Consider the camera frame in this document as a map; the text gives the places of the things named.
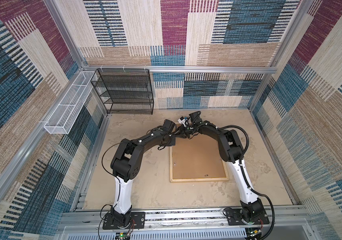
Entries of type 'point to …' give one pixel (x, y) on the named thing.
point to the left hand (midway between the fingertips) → (172, 140)
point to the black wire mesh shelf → (125, 91)
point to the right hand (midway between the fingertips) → (173, 136)
